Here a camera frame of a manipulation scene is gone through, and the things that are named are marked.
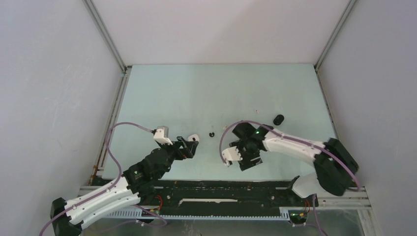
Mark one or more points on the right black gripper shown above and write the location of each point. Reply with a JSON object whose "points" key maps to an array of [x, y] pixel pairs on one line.
{"points": [[246, 162]]}

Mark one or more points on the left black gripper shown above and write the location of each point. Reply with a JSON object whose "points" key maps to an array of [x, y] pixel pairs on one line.
{"points": [[188, 150]]}

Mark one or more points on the white earbud charging case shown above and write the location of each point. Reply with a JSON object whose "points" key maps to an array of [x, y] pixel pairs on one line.
{"points": [[194, 138]]}

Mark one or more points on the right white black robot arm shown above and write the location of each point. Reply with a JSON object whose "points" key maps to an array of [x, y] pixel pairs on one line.
{"points": [[334, 167]]}

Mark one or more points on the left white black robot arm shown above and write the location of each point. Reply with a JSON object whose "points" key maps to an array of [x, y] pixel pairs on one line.
{"points": [[134, 185]]}

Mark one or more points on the black oval charging case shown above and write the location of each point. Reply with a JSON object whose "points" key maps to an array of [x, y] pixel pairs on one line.
{"points": [[278, 119]]}

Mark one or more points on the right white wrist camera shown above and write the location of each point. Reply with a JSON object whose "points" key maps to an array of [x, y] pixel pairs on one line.
{"points": [[230, 155]]}

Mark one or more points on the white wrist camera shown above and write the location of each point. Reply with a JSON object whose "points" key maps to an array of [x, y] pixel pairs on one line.
{"points": [[230, 155], [160, 135]]}

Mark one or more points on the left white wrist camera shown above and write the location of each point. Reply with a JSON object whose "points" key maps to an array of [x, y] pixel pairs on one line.
{"points": [[160, 135]]}

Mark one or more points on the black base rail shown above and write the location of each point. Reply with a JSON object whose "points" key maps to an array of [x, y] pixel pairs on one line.
{"points": [[226, 198]]}

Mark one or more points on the grey cable duct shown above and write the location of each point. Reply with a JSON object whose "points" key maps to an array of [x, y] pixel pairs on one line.
{"points": [[138, 214]]}

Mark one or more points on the left aluminium frame post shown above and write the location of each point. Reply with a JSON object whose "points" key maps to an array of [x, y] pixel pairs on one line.
{"points": [[100, 24]]}

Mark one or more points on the aluminium frame post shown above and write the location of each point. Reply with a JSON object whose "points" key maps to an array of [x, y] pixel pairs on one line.
{"points": [[100, 24], [335, 33]]}

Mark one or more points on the right aluminium frame post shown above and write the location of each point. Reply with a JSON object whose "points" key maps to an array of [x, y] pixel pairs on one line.
{"points": [[335, 33]]}

